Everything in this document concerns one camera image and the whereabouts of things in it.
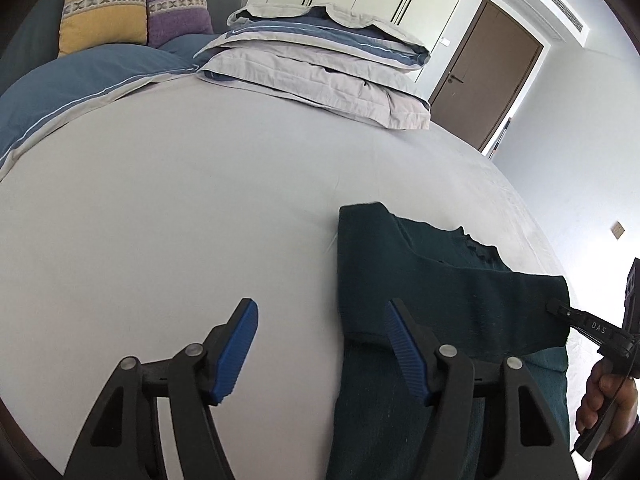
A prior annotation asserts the brown wooden door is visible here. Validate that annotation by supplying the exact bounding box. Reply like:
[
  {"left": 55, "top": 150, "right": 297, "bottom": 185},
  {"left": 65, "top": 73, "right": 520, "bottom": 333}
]
[{"left": 429, "top": 0, "right": 545, "bottom": 153}]

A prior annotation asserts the dark green knit sweater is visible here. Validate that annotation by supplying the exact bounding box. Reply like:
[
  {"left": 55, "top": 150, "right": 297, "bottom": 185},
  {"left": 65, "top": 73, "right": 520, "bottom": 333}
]
[{"left": 325, "top": 202, "right": 572, "bottom": 480}]

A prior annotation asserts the person's right hand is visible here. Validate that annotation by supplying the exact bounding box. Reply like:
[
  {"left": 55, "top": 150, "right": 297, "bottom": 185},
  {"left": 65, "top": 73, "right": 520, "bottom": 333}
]
[{"left": 575, "top": 359, "right": 640, "bottom": 453}]

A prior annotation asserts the yellow cushion with patterned band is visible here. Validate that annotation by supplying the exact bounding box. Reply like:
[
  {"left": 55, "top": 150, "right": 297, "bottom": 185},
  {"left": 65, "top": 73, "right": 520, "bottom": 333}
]
[{"left": 57, "top": 0, "right": 156, "bottom": 58}]

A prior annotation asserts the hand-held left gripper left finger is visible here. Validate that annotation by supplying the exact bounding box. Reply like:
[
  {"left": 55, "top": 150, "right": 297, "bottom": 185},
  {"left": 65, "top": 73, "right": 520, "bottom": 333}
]
[{"left": 64, "top": 298, "right": 260, "bottom": 480}]

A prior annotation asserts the thin stick beside door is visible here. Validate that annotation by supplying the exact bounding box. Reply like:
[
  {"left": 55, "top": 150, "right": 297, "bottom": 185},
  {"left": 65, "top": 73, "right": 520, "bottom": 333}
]
[{"left": 492, "top": 117, "right": 512, "bottom": 159}]

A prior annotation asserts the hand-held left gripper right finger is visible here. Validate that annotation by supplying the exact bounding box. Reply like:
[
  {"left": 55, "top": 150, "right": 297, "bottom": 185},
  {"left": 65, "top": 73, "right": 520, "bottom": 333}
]
[{"left": 385, "top": 298, "right": 581, "bottom": 480}]

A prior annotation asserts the purple cushion with patterned band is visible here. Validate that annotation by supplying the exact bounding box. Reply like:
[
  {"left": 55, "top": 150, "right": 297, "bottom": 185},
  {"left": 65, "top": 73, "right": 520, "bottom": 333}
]
[{"left": 145, "top": 0, "right": 215, "bottom": 50}]

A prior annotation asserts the grey-blue sofa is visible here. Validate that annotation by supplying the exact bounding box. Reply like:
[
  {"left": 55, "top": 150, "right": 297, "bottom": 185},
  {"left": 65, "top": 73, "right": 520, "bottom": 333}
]
[{"left": 0, "top": 0, "right": 256, "bottom": 96}]

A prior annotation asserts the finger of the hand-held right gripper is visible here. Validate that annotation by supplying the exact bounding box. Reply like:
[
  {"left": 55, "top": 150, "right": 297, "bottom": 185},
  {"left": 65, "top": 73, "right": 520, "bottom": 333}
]
[{"left": 545, "top": 298, "right": 635, "bottom": 348}]

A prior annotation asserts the blue duvet with grey border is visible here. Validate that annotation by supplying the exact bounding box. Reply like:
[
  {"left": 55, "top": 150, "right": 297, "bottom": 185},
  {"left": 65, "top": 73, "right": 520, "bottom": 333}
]
[{"left": 0, "top": 35, "right": 216, "bottom": 173}]

